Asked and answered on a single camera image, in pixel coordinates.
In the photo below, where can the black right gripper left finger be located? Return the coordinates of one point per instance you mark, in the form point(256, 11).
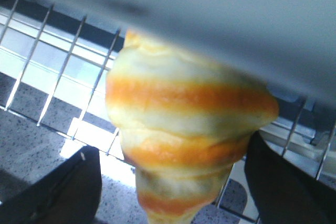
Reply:
point(69, 194)

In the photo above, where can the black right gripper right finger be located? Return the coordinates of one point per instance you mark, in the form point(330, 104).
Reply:
point(282, 192)

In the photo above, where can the orange striped croissant bread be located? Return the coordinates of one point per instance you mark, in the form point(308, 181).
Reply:
point(184, 120)

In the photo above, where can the white Toshiba toaster oven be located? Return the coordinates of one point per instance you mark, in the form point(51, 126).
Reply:
point(287, 42)

